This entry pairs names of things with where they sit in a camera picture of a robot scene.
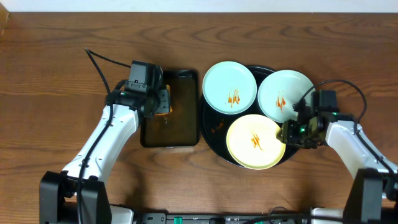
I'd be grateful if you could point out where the light blue plate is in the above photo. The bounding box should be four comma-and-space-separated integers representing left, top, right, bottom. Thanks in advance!
202, 61, 257, 115
257, 70, 314, 123

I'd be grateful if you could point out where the yellow plate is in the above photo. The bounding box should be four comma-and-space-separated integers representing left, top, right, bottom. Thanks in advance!
226, 114, 286, 170

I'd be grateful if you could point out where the yellow green scrub sponge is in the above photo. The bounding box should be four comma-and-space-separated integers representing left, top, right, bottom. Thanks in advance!
155, 85, 172, 115

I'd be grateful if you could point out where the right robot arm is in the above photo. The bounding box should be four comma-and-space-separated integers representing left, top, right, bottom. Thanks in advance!
276, 107, 397, 223

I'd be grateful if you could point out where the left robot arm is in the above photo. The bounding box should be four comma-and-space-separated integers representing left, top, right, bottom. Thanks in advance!
39, 62, 170, 223

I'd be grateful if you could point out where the black rectangular water tray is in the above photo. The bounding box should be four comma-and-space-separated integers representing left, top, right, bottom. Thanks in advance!
140, 70, 199, 147

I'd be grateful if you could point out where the round black serving tray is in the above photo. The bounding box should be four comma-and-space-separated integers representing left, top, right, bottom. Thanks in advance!
198, 64, 310, 169

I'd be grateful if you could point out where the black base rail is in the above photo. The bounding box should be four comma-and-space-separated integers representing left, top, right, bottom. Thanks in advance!
132, 212, 313, 224

